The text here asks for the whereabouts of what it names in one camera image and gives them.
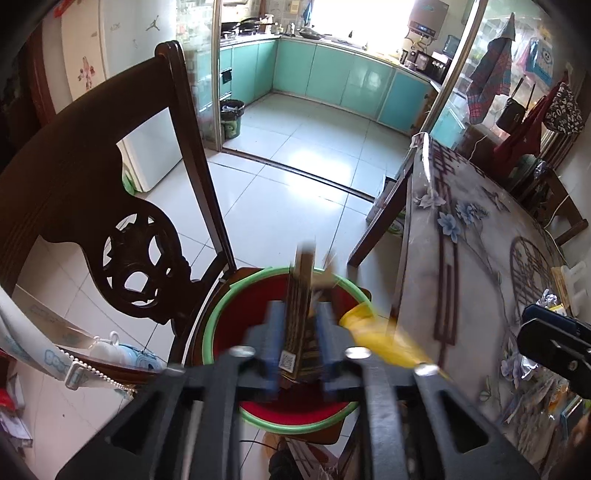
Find white desk lamp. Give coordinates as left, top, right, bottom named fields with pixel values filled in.
left=567, top=264, right=591, bottom=289

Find dark wooden frame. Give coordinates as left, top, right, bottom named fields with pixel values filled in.
left=348, top=147, right=416, bottom=269

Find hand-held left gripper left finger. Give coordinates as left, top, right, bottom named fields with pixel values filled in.
left=55, top=300, right=283, bottom=480

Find floral table cover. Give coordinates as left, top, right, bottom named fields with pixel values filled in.
left=396, top=133, right=591, bottom=464

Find yellow flat box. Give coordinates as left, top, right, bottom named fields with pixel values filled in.
left=551, top=267, right=574, bottom=311

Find brown wooden chair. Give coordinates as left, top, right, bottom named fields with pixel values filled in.
left=521, top=157, right=590, bottom=246

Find teal kitchen cabinets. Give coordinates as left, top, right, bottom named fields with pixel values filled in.
left=219, top=37, right=440, bottom=133

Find black trash bin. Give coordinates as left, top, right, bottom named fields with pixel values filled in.
left=221, top=99, right=246, bottom=141

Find red hanging garment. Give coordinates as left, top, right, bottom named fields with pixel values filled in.
left=493, top=95, right=556, bottom=168

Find black wok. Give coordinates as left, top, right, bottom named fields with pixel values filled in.
left=222, top=17, right=265, bottom=36

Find white wall water heater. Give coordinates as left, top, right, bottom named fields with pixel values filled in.
left=405, top=0, right=451, bottom=38

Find light blue towel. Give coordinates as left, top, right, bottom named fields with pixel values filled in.
left=90, top=331, right=165, bottom=373

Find yellow plastic wrapper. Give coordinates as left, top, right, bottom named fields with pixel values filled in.
left=339, top=302, right=446, bottom=372

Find white beaded strap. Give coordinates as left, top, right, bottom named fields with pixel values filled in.
left=0, top=285, right=140, bottom=398

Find brown cardboard box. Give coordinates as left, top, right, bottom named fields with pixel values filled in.
left=283, top=241, right=334, bottom=385

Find black white patterned bag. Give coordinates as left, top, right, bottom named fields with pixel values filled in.
left=542, top=82, right=584, bottom=136

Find black hanging bag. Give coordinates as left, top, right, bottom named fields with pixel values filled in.
left=496, top=78, right=528, bottom=133

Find red basin with green rim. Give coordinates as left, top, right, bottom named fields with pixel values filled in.
left=201, top=267, right=373, bottom=435

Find plaid hanging cloth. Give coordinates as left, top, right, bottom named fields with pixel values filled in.
left=465, top=13, right=516, bottom=126

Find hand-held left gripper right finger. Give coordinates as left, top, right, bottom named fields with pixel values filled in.
left=320, top=301, right=541, bottom=480

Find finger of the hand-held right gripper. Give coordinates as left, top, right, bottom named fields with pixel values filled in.
left=516, top=319, right=591, bottom=376
left=523, top=304, right=581, bottom=335

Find white refrigerator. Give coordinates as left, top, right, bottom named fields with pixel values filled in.
left=44, top=0, right=186, bottom=193

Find dark carved wooden chair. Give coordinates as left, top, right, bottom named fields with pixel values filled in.
left=0, top=41, right=372, bottom=446

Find blue white plastic bag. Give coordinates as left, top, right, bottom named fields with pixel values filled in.
left=522, top=37, right=556, bottom=87

